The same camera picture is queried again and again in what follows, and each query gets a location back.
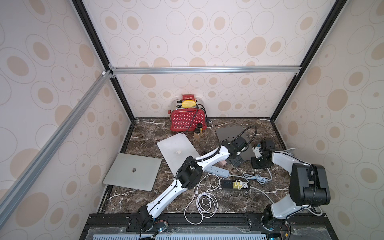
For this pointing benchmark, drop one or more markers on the silver laptop left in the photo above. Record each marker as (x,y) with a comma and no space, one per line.
(133,172)

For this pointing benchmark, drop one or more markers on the red polka dot toaster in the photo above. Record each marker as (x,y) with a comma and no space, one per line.
(187,113)

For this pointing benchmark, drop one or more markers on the pink charger adapter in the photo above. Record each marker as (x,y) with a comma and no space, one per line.
(222,163)

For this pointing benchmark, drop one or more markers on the dark grey laptop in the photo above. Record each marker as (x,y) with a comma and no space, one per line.
(229,133)

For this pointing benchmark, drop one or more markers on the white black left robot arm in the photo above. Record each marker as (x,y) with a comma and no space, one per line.
(187,177)

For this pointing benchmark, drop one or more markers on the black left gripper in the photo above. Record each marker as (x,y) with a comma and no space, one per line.
(237,160)

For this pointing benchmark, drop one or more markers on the light blue power strip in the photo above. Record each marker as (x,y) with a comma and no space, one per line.
(218,171)

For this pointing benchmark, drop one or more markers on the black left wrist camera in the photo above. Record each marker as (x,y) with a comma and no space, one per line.
(239,143)

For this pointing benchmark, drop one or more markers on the small brown spice jar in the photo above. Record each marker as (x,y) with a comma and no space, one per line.
(198,131)

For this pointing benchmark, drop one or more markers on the yellow charger adapter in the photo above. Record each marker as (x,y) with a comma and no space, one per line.
(238,185)

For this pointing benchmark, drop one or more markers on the silver aluminium diagonal bar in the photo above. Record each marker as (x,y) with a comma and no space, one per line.
(28,177)

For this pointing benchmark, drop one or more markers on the black power strip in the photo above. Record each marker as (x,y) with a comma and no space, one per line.
(228,185)

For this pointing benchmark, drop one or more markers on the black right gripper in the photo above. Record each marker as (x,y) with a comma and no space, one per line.
(259,160)

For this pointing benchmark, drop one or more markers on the silver aluminium horizontal bar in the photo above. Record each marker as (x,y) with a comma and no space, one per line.
(207,70)

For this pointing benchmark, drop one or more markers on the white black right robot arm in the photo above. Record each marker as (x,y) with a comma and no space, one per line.
(308,187)

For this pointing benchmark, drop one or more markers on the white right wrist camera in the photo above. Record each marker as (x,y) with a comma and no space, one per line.
(257,151)

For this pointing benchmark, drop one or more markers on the white laptop centre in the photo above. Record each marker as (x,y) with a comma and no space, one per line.
(175,150)

